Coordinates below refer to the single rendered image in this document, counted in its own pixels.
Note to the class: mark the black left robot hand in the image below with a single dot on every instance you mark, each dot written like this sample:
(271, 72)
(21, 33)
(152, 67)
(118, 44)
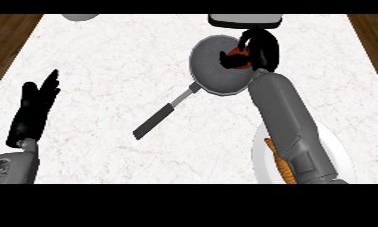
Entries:
(30, 114)

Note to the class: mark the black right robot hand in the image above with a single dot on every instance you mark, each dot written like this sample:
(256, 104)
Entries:
(263, 51)

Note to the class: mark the red bell pepper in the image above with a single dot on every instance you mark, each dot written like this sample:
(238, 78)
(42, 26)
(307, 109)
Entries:
(239, 58)

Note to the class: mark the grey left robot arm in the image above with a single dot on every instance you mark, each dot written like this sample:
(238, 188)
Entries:
(18, 166)

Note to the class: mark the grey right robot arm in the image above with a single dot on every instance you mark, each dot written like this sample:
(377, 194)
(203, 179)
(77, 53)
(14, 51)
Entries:
(290, 127)

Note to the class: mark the grey frying pan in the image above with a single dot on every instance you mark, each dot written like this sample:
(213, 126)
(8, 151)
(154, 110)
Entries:
(216, 71)

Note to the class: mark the white plate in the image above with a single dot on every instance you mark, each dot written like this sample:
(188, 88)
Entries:
(340, 157)

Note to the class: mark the white and black appliance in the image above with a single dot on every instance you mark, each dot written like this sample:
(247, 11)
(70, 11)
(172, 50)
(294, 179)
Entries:
(245, 20)

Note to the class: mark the grey round object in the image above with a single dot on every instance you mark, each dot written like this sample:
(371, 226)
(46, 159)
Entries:
(80, 17)

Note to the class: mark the orange carrot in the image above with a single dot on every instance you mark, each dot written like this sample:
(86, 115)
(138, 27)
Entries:
(281, 162)

